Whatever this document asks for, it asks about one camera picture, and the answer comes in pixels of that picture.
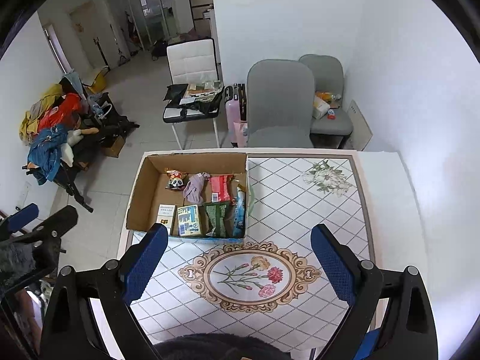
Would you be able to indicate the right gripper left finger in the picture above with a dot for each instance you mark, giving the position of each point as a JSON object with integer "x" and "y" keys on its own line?
{"x": 70, "y": 330}

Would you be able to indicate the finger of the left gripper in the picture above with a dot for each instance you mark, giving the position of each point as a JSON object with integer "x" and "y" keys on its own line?
{"x": 16, "y": 222}
{"x": 50, "y": 230}

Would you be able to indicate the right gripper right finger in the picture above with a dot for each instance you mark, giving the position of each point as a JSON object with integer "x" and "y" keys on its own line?
{"x": 389, "y": 314}

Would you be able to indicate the yellow blue tissue pack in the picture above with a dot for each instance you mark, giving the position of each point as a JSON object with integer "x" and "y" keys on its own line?
{"x": 188, "y": 221}

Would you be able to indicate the blue gold snack sachet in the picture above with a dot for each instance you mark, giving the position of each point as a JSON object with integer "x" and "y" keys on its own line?
{"x": 239, "y": 213}

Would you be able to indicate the small cardboard box on floor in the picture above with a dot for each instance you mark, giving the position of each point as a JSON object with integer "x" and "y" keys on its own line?
{"x": 112, "y": 146}

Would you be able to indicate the pile of colourful clothes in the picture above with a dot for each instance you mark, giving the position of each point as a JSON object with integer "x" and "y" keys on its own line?
{"x": 60, "y": 130}

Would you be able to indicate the white red carton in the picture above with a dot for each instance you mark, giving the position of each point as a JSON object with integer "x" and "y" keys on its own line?
{"x": 165, "y": 216}

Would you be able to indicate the panda snack bag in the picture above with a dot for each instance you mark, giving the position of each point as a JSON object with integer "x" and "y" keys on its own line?
{"x": 177, "y": 180}

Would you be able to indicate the patterned white tablecloth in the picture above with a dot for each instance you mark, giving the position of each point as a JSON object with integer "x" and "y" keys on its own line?
{"x": 269, "y": 288}

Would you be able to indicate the dark green snack bag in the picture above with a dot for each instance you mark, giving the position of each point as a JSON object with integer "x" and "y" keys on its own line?
{"x": 216, "y": 213}

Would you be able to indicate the red snack bag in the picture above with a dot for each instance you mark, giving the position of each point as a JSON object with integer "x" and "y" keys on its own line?
{"x": 220, "y": 188}

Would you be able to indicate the white leather chair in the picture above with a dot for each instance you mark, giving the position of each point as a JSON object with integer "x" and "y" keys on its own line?
{"x": 192, "y": 62}

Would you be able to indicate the items on white chair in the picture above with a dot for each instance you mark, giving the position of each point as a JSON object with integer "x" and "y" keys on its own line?
{"x": 205, "y": 97}

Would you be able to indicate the pink suitcase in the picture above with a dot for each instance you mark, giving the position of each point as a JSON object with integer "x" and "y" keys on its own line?
{"x": 236, "y": 114}

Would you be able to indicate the grey fabric chair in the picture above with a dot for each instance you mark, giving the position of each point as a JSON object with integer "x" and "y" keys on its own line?
{"x": 280, "y": 96}

